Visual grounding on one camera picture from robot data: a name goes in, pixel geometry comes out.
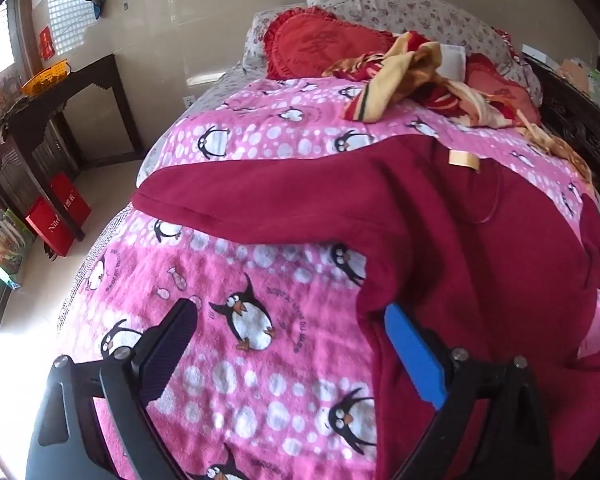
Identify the pink penguin print blanket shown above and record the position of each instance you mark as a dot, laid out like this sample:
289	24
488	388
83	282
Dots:
260	280

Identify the red gift box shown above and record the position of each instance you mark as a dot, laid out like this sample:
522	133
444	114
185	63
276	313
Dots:
47	227
70	195

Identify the pale green packaging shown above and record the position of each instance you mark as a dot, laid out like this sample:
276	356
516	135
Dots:
585	85

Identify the red ruffled heart pillow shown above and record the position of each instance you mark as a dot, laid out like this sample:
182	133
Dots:
310	45

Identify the pink-red heart pillow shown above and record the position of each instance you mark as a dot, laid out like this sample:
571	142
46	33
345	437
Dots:
500	90

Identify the red paper sign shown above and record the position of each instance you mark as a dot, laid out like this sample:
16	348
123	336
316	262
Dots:
46	42

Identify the dark red sweater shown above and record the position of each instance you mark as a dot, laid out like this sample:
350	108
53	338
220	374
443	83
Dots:
455	240

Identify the orange plastic basket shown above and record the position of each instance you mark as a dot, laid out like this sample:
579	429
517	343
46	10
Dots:
47	76

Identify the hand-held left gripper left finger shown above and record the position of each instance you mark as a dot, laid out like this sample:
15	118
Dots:
167	352

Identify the dark wooden headboard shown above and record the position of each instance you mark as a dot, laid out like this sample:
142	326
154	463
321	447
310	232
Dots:
570	125

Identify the dark wooden table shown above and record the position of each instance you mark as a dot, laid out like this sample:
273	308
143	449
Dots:
95	77

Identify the colourful gift box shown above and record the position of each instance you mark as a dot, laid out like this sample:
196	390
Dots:
0	92

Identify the yellow and red cloth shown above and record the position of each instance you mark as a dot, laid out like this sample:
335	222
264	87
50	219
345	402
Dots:
395	75

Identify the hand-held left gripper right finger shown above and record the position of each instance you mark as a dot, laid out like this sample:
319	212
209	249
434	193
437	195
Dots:
415	355

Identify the floral pillow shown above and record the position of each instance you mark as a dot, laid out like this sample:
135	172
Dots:
430	7

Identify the white wall outlet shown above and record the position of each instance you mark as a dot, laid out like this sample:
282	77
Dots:
189	102

